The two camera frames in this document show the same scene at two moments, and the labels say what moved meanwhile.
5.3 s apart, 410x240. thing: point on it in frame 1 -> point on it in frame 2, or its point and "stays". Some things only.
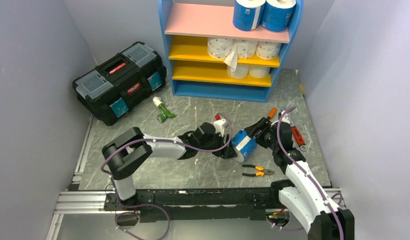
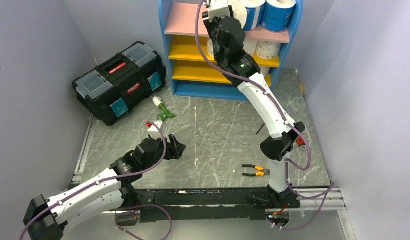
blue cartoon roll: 277,14 stays
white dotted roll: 246,48 stays
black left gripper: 227,153 -> 176,151
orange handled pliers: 261,173 stays
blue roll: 243,145 -> 239,11
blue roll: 246,14 stays
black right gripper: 263,124 -> 210,25
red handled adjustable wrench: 298,139 stays
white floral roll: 267,50 stays
